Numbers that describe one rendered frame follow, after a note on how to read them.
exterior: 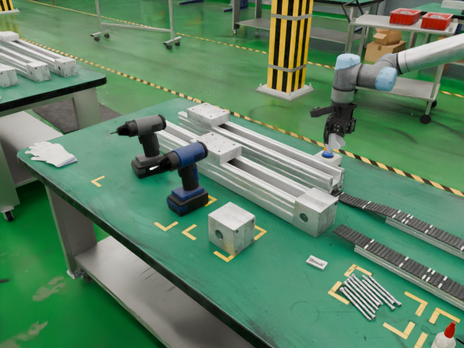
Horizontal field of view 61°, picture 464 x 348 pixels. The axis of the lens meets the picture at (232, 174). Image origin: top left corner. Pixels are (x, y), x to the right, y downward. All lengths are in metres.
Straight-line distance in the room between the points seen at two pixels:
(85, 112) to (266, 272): 1.97
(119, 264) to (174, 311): 0.40
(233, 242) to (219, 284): 0.12
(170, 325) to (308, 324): 0.82
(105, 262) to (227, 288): 1.06
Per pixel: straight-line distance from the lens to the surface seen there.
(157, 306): 1.77
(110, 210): 1.35
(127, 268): 1.95
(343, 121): 1.43
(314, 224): 1.19
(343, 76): 1.38
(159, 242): 1.19
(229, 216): 1.11
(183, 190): 1.28
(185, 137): 1.62
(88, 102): 2.77
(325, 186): 1.36
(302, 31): 4.55
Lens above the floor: 1.55
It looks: 31 degrees down
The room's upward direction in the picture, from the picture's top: 1 degrees clockwise
